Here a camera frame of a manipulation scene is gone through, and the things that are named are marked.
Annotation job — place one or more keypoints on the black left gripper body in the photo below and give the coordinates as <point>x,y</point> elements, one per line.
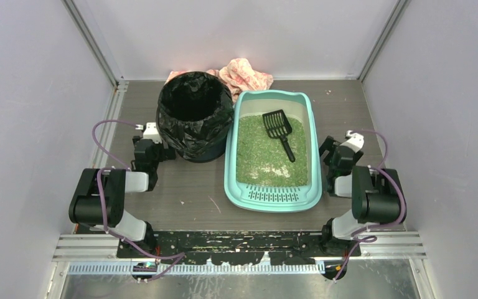
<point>156,149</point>

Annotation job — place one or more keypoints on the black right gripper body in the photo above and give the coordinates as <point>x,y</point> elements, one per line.
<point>334,150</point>

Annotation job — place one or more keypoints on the bin with black bag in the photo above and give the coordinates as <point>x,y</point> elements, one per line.
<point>194,114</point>

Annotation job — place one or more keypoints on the black litter scoop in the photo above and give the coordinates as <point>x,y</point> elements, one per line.
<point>278,127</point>

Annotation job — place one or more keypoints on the teal litter box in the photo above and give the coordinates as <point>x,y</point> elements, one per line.
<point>266,198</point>

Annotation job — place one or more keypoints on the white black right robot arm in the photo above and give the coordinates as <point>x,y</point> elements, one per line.
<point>375,193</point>

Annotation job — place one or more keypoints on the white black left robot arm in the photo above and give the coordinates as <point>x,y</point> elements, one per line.
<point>99,197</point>

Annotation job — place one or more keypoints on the green litter pellets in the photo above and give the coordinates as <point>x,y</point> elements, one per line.
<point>263,161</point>

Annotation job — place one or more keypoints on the pink patterned cloth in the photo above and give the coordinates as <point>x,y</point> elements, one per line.
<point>243,76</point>

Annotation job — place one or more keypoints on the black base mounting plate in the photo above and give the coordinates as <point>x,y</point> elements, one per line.
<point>249,247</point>

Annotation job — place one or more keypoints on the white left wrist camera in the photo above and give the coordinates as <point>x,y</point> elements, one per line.
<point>150,132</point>

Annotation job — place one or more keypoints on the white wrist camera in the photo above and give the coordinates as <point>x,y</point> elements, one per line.
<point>353,141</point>
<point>150,132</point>

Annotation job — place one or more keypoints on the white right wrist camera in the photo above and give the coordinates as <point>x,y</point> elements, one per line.
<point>353,141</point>

